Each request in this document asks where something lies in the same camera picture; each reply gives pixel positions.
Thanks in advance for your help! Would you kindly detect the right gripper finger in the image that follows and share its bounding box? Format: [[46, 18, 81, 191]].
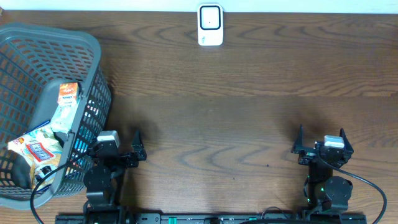
[[294, 125, 303, 148], [340, 128, 353, 151]]

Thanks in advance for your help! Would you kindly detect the teal wet wipes pack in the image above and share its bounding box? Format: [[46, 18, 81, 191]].
[[50, 99, 80, 134]]

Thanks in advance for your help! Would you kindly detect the yellow snack bag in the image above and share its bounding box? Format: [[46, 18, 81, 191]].
[[7, 121, 63, 191]]

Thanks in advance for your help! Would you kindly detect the orange snack packet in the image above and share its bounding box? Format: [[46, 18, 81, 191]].
[[57, 83, 79, 106]]

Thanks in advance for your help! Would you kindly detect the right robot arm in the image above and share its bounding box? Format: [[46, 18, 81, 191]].
[[291, 126, 354, 218]]

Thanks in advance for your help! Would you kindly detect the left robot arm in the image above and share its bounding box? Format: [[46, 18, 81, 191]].
[[83, 131, 147, 224]]

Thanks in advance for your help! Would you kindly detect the white barcode scanner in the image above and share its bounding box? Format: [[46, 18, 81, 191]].
[[197, 3, 224, 46]]

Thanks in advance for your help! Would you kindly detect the grey plastic shopping basket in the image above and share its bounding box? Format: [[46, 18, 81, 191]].
[[1, 23, 111, 210]]

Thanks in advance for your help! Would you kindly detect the black mounting rail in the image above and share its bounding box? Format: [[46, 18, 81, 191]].
[[55, 213, 367, 224]]

